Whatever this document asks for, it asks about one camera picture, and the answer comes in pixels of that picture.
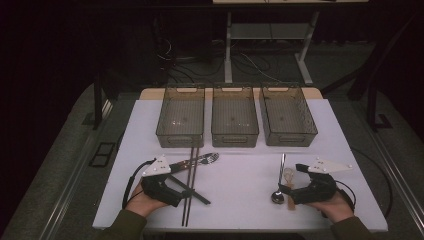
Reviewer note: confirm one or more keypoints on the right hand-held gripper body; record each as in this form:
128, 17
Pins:
320, 190

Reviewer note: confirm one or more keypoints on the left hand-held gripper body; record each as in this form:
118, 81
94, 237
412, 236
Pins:
156, 168

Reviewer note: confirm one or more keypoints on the dark chopstick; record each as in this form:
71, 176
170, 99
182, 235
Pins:
187, 186
190, 208
201, 198

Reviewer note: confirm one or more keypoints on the metal spoon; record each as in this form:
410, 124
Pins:
277, 197

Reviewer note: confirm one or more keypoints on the wooden spoon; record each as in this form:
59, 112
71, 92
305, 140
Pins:
291, 203

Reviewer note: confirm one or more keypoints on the clear grey plastic bin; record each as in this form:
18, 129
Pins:
286, 113
181, 116
235, 115

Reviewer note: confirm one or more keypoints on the person's right hand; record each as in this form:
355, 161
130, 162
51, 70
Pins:
335, 208

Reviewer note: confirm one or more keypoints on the person's left hand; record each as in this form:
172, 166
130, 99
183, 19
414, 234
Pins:
143, 205

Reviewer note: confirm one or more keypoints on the white table board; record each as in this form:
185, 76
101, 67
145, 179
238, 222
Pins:
240, 186

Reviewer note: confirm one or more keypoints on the black metal stand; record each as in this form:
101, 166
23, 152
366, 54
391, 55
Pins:
371, 110

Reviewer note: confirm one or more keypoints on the black floor frame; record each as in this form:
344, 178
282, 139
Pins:
101, 164

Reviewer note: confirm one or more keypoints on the aluminium floor rail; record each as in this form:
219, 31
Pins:
71, 186
396, 176

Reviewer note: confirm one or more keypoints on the white metal desk frame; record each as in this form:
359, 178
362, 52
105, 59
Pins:
228, 50

